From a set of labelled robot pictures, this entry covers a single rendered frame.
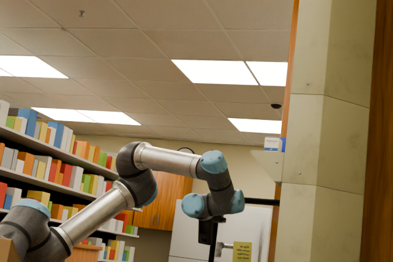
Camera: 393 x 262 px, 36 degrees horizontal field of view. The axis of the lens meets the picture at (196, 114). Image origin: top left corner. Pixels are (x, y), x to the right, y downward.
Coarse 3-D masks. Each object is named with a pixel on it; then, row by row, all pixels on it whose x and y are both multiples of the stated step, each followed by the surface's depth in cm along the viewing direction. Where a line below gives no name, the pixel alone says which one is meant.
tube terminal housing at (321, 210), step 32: (320, 96) 201; (288, 128) 201; (320, 128) 198; (352, 128) 204; (288, 160) 198; (320, 160) 196; (352, 160) 202; (288, 192) 196; (320, 192) 194; (352, 192) 200; (288, 224) 193; (320, 224) 192; (352, 224) 198; (288, 256) 190; (320, 256) 190; (352, 256) 196
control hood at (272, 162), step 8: (256, 152) 202; (264, 152) 201; (272, 152) 200; (280, 152) 200; (264, 160) 201; (272, 160) 200; (280, 160) 199; (264, 168) 200; (272, 168) 199; (280, 168) 198; (272, 176) 198; (280, 176) 198; (280, 184) 202
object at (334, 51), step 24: (312, 0) 210; (336, 0) 209; (360, 0) 214; (312, 24) 208; (336, 24) 208; (360, 24) 213; (312, 48) 206; (336, 48) 206; (360, 48) 211; (312, 72) 204; (336, 72) 204; (360, 72) 209; (336, 96) 203; (360, 96) 208
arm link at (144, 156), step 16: (128, 144) 211; (144, 144) 208; (128, 160) 208; (144, 160) 204; (160, 160) 199; (176, 160) 195; (192, 160) 191; (208, 160) 185; (224, 160) 186; (192, 176) 192; (208, 176) 187; (224, 176) 187
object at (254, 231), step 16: (256, 208) 231; (272, 208) 228; (224, 224) 235; (240, 224) 232; (256, 224) 229; (272, 224) 226; (224, 240) 233; (240, 240) 230; (256, 240) 227; (272, 240) 225; (224, 256) 232; (240, 256) 229; (256, 256) 226; (272, 256) 223
